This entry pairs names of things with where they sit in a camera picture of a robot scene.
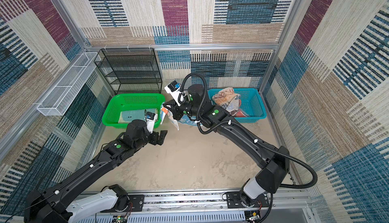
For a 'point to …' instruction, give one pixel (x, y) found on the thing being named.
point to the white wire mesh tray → (59, 98)
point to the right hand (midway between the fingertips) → (165, 106)
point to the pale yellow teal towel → (127, 116)
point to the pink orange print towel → (227, 98)
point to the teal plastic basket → (252, 102)
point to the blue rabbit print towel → (165, 113)
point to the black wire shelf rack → (130, 71)
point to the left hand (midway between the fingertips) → (159, 126)
